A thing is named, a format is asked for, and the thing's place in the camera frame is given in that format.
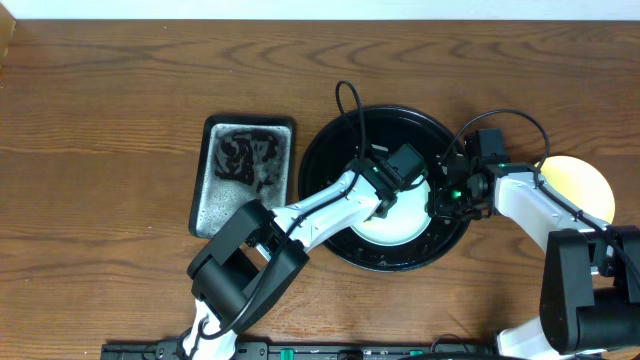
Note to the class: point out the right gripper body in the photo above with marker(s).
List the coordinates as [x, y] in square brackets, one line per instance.
[455, 203]

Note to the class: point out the light blue plate top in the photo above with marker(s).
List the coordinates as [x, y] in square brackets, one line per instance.
[404, 221]

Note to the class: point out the yellow plate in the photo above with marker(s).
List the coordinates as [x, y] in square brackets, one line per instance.
[582, 184]

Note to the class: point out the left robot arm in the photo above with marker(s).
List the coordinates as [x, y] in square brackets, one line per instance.
[252, 260]

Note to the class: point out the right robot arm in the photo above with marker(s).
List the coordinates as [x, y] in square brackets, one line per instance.
[589, 299]

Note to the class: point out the black round tray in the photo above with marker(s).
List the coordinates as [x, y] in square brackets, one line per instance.
[389, 127]

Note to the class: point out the black rectangular soapy tray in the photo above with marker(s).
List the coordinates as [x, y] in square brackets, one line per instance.
[242, 158]

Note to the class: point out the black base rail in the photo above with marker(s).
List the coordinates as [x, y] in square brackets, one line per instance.
[167, 350]

